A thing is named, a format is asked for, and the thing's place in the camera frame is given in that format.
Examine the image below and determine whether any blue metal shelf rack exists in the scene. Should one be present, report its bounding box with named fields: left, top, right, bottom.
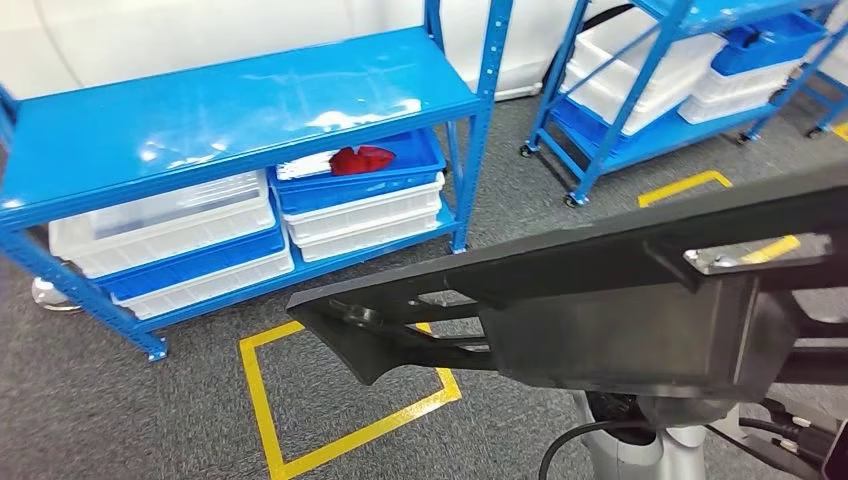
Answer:
left=0, top=0, right=515, bottom=364

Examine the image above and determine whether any white ridged plastic part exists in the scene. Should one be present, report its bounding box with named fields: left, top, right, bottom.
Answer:
left=274, top=150, right=337, bottom=182

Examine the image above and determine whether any red crumpled item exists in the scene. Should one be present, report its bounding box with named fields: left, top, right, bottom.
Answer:
left=329, top=145, right=397, bottom=178

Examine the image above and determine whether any translucent white plastic bin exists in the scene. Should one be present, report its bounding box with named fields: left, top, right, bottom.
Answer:
left=47, top=168, right=276, bottom=280

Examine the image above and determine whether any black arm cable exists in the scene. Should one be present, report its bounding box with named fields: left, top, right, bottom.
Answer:
left=537, top=418, right=654, bottom=480

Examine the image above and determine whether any blue shelf rack on casters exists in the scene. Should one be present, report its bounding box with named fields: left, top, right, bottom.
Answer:
left=519, top=0, right=848, bottom=210

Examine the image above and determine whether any shiny metal stand base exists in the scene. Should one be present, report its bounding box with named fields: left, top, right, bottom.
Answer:
left=31, top=276, right=82, bottom=313

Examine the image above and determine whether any black plastic plate frame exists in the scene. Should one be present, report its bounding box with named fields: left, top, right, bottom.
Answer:
left=286, top=160, right=848, bottom=402

